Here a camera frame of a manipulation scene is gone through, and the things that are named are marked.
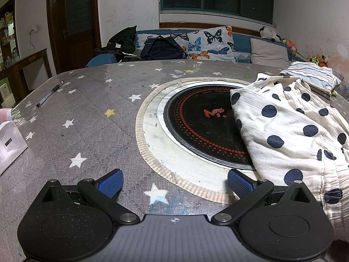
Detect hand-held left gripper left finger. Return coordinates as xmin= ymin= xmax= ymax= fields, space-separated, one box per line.
xmin=31 ymin=168 xmax=141 ymax=226

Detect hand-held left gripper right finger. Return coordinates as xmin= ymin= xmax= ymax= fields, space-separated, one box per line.
xmin=211 ymin=168 xmax=322 ymax=226

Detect white polka dot pants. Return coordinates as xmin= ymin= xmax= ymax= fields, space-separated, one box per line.
xmin=230 ymin=72 xmax=349 ymax=242

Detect round black induction cooktop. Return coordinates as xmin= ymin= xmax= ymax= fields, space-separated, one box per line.
xmin=157 ymin=80 xmax=258 ymax=172

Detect grey star tablecloth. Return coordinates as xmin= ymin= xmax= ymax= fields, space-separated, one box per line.
xmin=0 ymin=60 xmax=349 ymax=262

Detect white plastic bag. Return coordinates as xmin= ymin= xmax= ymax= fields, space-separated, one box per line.
xmin=0 ymin=109 xmax=28 ymax=176

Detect black pen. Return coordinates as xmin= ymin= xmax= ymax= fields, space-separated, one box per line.
xmin=36 ymin=80 xmax=65 ymax=108

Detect striped folded cloth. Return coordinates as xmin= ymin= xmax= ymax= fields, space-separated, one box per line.
xmin=279 ymin=61 xmax=342 ymax=97

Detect grey pillow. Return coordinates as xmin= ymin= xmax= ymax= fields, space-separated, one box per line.
xmin=250 ymin=38 xmax=289 ymax=66

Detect butterfly print pillow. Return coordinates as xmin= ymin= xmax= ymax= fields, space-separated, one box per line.
xmin=135 ymin=26 xmax=236 ymax=63

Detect blue sofa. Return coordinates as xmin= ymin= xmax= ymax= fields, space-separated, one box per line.
xmin=85 ymin=29 xmax=308 ymax=68

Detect black jacket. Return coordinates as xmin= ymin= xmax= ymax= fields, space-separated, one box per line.
xmin=94 ymin=25 xmax=142 ymax=63

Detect black backpack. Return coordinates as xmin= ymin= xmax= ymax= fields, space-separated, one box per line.
xmin=140 ymin=37 xmax=188 ymax=61

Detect colourful small plush toy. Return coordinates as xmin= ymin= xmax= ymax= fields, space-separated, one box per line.
xmin=311 ymin=55 xmax=329 ymax=67

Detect dark wooden desk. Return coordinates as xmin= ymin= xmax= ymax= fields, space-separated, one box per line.
xmin=0 ymin=48 xmax=53 ymax=107

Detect panda plush toy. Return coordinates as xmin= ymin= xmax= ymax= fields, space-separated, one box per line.
xmin=259 ymin=26 xmax=289 ymax=44

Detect wall shelf with boxes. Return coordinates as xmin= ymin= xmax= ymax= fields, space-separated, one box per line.
xmin=0 ymin=0 xmax=21 ymax=69

